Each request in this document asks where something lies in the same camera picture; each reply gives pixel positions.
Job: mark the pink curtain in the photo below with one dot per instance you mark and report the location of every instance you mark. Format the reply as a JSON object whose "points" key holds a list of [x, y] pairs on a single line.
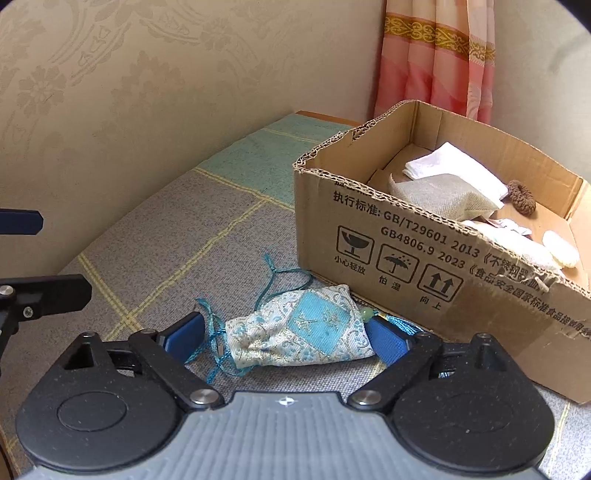
{"points": [[434, 60]]}

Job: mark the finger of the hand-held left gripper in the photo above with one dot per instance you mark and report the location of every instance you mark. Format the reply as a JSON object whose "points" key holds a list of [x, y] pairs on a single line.
{"points": [[21, 222], [55, 295]]}

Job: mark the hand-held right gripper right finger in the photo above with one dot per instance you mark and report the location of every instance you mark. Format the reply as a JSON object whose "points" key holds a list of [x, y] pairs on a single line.
{"points": [[388, 341]]}

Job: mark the white oval pad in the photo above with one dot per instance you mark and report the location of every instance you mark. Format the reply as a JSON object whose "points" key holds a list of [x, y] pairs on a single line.
{"points": [[560, 249]]}

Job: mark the light blue tasselled pouch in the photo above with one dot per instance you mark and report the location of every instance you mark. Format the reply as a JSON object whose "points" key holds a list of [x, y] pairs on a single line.
{"points": [[300, 327]]}

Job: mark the brown hair scrunchie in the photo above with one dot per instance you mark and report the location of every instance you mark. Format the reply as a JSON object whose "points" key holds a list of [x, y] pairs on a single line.
{"points": [[519, 196]]}

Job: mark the white folded cloth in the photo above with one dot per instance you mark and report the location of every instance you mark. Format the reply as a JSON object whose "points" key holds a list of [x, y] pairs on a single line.
{"points": [[457, 161]]}

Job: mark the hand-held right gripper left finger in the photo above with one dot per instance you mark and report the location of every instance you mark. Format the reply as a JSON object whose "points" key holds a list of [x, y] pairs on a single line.
{"points": [[184, 337]]}

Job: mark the large grey sachet bag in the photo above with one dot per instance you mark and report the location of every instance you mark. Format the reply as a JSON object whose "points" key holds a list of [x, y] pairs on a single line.
{"points": [[443, 196]]}

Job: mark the white textured cloth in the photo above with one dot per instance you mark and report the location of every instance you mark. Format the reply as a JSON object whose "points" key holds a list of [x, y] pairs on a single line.
{"points": [[512, 247]]}

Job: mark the brown cardboard box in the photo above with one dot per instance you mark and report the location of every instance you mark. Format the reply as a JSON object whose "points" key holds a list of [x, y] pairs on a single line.
{"points": [[369, 240]]}

